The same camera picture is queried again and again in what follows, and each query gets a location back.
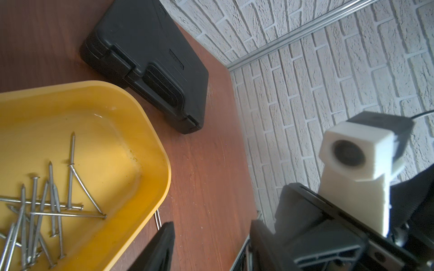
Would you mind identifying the black plastic tool case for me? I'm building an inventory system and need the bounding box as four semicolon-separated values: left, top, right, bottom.
80;1;209;134

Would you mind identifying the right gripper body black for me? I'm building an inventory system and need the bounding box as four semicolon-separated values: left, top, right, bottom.
275;183;434;271

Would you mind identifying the right aluminium corner post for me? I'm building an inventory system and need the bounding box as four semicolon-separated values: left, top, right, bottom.
227;0;376;72

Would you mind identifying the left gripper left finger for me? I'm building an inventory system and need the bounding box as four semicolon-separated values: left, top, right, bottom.
128;221;175;271

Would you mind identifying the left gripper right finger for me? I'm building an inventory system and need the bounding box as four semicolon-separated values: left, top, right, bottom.
249;220;298;271

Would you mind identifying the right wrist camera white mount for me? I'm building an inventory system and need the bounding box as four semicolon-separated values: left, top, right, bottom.
318;111;414;237

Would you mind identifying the yellow plastic storage box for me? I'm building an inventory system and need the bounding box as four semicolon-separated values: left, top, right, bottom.
1;81;172;271

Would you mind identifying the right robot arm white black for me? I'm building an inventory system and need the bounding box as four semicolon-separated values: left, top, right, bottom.
252;111;434;271

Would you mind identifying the steel nail bundle nail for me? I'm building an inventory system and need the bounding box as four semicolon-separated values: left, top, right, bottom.
154;209;162;231

